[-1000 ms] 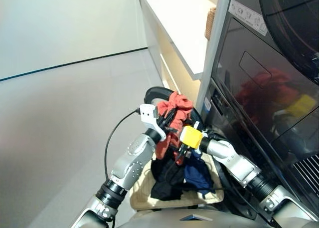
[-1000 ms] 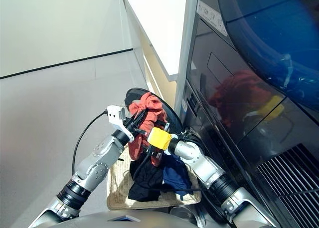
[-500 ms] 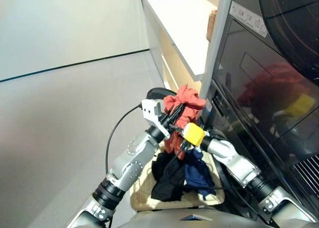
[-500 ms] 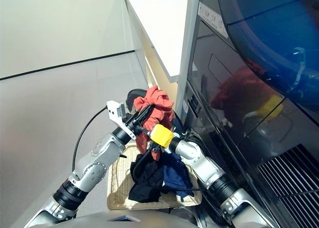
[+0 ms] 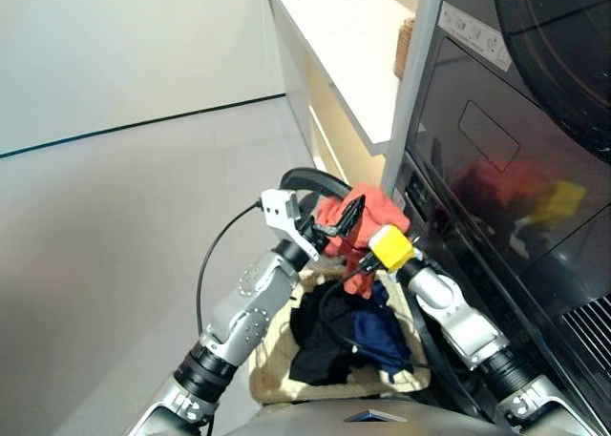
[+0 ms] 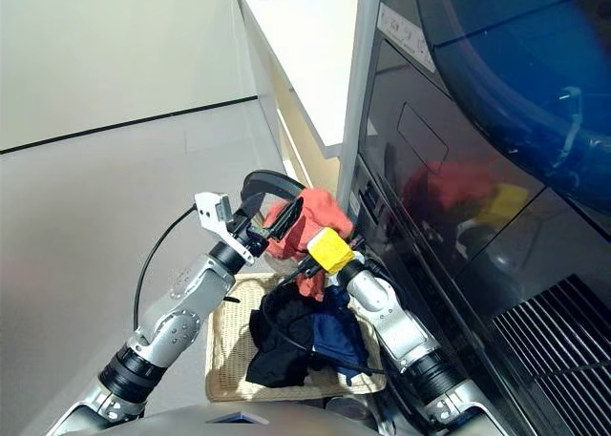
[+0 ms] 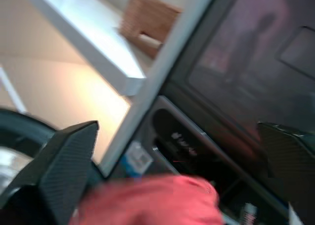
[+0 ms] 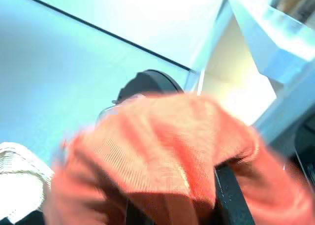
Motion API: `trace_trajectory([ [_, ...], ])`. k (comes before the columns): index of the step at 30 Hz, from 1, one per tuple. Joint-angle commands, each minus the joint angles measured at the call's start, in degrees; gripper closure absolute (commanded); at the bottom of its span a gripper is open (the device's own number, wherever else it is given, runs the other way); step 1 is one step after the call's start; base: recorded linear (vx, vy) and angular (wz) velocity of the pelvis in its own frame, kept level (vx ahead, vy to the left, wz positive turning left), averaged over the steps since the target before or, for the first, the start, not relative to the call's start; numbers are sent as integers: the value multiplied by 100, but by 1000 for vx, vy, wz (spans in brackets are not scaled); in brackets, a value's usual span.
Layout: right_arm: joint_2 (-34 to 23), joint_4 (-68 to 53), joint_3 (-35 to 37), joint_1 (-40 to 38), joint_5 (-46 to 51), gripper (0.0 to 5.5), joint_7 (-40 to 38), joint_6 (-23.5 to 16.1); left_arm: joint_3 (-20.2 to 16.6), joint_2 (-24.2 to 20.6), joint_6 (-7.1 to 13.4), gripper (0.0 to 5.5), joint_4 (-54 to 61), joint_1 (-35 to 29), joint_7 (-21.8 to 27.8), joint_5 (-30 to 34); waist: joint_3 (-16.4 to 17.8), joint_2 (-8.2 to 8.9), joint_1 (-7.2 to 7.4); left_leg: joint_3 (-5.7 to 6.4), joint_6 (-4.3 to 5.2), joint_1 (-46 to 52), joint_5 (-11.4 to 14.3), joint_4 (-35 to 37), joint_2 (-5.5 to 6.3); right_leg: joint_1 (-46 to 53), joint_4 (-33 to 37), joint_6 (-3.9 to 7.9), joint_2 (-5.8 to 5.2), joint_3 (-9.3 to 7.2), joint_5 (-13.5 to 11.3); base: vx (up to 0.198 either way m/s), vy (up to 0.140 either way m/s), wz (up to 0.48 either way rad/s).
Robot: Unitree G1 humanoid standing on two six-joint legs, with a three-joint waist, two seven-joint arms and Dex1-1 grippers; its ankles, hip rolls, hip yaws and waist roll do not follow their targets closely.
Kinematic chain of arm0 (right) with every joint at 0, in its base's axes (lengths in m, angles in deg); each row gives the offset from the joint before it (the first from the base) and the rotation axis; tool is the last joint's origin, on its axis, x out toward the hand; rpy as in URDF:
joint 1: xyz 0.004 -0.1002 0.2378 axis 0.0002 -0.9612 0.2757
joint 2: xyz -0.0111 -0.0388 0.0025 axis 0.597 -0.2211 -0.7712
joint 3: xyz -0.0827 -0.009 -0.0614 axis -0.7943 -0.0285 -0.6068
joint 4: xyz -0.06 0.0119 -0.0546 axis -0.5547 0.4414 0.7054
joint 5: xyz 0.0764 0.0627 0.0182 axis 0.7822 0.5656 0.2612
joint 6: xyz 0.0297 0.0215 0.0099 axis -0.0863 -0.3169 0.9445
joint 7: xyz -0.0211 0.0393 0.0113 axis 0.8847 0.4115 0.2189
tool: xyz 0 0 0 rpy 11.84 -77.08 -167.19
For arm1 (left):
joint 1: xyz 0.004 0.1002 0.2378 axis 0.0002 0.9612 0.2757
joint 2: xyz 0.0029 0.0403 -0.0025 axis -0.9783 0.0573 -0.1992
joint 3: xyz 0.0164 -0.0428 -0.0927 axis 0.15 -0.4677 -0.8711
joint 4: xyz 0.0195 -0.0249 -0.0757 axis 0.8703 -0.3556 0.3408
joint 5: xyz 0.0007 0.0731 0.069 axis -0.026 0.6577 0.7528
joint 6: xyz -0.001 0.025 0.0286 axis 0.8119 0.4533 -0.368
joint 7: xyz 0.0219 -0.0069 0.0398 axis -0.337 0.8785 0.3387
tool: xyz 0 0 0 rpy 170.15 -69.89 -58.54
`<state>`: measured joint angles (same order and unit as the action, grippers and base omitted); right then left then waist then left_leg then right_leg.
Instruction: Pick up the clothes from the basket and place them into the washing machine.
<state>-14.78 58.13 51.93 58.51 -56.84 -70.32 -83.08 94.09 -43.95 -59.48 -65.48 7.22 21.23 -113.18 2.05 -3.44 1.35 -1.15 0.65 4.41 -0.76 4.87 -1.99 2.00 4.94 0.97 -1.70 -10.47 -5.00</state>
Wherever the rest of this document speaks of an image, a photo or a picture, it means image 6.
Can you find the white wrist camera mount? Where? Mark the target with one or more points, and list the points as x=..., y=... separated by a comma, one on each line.
x=207, y=212

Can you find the yellow wrist camera mount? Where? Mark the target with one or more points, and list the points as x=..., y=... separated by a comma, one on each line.
x=329, y=250

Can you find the silver robot leg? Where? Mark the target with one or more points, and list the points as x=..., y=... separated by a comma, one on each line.
x=348, y=409

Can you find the round washing machine door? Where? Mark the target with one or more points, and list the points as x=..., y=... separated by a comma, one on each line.
x=267, y=178

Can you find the white and blue label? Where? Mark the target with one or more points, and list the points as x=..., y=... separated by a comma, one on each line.
x=353, y=202

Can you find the dark blue glass dryer door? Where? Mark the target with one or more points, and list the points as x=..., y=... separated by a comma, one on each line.
x=525, y=49

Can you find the white label strip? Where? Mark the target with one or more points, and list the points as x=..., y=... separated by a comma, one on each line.
x=406, y=35

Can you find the blue garment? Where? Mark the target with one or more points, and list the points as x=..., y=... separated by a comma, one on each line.
x=334, y=336

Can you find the pale woven basket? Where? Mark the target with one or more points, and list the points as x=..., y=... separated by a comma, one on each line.
x=229, y=359

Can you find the black garment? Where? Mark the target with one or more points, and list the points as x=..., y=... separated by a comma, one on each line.
x=277, y=355

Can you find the silver robot torso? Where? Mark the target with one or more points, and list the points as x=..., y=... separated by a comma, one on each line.
x=191, y=421

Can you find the white counter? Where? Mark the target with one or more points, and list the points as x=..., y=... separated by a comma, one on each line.
x=296, y=49

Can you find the red garment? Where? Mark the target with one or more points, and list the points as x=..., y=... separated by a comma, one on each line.
x=324, y=212

